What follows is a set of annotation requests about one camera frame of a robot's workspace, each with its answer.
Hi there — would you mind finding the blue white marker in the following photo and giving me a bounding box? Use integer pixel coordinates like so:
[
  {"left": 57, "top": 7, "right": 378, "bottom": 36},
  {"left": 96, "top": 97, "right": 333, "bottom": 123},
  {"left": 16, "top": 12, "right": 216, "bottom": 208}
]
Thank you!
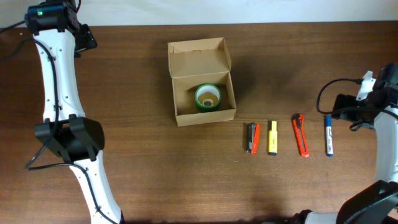
[{"left": 325, "top": 115, "right": 334, "bottom": 157}]

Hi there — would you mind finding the orange utility knife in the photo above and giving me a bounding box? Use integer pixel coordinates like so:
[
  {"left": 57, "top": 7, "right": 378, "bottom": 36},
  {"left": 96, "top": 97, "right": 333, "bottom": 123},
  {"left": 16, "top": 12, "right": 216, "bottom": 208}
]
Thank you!
[{"left": 292, "top": 113, "right": 310, "bottom": 158}]

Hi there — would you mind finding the yellow highlighter pen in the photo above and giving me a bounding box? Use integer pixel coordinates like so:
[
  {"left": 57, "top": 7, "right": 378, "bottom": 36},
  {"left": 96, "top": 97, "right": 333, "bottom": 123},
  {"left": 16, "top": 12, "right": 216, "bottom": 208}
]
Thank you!
[{"left": 268, "top": 121, "right": 277, "bottom": 156}]

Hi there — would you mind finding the red black stapler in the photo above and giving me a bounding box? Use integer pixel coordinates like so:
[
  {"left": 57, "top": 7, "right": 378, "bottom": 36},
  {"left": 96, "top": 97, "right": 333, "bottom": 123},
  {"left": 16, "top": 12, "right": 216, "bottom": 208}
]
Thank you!
[{"left": 246, "top": 123, "right": 261, "bottom": 154}]

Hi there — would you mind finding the brown cardboard box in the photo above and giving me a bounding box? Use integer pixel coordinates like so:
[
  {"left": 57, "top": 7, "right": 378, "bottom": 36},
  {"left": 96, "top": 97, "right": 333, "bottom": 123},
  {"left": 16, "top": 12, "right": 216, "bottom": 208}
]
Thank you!
[{"left": 167, "top": 37, "right": 237, "bottom": 127}]

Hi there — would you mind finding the green tape roll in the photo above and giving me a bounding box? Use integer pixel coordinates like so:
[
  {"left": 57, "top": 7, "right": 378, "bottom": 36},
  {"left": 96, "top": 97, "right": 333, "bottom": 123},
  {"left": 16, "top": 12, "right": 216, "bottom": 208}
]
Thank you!
[{"left": 195, "top": 83, "right": 222, "bottom": 113}]

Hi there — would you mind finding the small yellow tape roll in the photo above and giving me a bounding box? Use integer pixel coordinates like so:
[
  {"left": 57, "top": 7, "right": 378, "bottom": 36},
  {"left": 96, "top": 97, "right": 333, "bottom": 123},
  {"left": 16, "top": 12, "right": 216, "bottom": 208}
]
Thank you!
[{"left": 198, "top": 92, "right": 219, "bottom": 107}]

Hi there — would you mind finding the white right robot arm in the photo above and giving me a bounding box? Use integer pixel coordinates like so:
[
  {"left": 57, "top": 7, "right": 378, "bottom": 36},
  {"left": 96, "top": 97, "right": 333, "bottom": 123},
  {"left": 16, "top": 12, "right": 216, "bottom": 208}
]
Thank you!
[{"left": 288, "top": 63, "right": 397, "bottom": 223}]

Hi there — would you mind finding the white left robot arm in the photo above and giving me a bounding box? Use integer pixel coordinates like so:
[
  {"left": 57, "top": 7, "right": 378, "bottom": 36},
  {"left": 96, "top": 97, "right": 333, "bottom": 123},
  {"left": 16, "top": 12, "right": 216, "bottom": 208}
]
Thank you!
[{"left": 25, "top": 1, "right": 125, "bottom": 223}]

